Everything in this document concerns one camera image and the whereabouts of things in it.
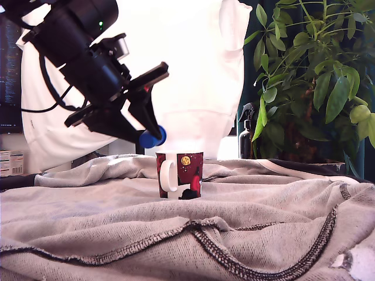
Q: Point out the black monitor stand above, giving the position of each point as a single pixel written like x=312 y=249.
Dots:
x=140 y=149

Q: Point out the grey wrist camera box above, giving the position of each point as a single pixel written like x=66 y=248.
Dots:
x=123 y=47

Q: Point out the grey sweatshirt cloth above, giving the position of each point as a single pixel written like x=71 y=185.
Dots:
x=187 y=234

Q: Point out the black computer monitor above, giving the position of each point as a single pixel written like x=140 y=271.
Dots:
x=8 y=87

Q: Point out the white barcode carton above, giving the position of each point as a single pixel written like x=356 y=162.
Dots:
x=10 y=164

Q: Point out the black spray bottle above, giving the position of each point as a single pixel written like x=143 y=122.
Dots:
x=246 y=143

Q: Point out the black fabric piece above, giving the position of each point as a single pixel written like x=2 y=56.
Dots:
x=14 y=181

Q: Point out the green leafy houseplant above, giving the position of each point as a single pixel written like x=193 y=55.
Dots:
x=316 y=73

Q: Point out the white hanging shirt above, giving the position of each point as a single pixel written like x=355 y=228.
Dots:
x=190 y=73

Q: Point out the blue coffee capsule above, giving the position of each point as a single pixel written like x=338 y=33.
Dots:
x=146 y=140

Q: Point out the red patterned coffee mug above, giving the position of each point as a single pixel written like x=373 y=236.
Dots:
x=190 y=175

